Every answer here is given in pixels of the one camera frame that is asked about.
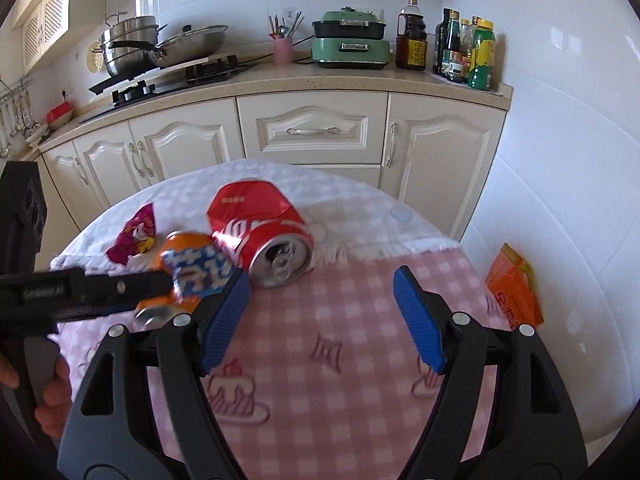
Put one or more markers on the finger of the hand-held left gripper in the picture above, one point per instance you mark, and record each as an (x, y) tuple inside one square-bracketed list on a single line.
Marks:
[(125, 287)]

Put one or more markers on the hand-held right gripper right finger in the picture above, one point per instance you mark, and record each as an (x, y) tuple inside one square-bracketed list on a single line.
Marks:
[(420, 320)]

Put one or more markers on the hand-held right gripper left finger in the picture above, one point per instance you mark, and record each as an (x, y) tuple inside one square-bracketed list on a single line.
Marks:
[(225, 310)]

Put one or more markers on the purple snack wrapper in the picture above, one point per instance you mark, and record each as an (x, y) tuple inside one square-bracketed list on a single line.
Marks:
[(132, 237)]

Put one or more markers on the orange soda can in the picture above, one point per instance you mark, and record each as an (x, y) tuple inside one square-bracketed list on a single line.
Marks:
[(192, 260)]

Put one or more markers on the crushed red soda can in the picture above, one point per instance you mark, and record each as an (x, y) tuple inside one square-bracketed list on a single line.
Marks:
[(260, 230)]

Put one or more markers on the person's left hand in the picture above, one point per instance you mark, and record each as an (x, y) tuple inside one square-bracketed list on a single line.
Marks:
[(55, 400)]

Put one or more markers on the pink checked tablecloth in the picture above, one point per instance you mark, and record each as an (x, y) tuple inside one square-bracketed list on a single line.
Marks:
[(325, 320)]

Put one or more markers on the orange packet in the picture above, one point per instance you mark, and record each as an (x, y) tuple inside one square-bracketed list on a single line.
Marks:
[(515, 285)]

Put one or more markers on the white lace cloth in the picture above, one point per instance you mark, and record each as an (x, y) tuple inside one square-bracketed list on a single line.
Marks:
[(350, 200)]

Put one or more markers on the red lidded container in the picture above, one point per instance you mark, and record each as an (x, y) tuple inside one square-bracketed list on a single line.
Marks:
[(60, 112)]

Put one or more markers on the cream lower kitchen cabinets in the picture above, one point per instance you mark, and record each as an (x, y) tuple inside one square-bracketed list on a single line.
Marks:
[(310, 130)]

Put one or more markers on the black gas stove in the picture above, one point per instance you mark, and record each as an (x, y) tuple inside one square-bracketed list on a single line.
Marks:
[(150, 87)]

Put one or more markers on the cream round colander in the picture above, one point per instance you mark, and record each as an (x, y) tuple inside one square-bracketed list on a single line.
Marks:
[(95, 62)]

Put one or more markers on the stainless steel steamer pot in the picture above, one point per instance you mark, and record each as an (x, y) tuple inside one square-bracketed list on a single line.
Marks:
[(125, 42)]

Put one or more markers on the steel wok with lid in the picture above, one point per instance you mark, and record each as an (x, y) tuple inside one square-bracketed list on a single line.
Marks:
[(195, 42)]

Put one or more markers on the dark sauce bottle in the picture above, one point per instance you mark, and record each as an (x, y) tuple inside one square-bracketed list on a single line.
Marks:
[(440, 45), (456, 60)]

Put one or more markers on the pink utensil holder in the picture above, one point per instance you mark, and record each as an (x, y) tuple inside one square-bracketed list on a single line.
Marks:
[(282, 50)]

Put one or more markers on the green bottle with yellow cap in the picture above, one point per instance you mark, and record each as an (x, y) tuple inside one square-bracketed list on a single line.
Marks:
[(481, 60)]

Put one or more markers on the large soy sauce bottle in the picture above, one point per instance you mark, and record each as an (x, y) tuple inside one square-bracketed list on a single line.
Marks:
[(411, 45)]

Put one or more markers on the green electric cooker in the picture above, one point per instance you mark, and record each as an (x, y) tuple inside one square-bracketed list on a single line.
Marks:
[(350, 45)]

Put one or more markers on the clear oil bottle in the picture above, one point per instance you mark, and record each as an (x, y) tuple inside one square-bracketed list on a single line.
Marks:
[(467, 35)]

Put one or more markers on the wall utensil rack with ladles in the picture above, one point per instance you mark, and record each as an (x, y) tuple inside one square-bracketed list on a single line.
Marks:
[(15, 115)]

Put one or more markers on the white wall socket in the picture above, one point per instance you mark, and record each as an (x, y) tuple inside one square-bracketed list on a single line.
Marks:
[(65, 93)]

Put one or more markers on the cream lattice wall cabinet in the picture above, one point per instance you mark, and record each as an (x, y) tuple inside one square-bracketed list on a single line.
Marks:
[(45, 20)]

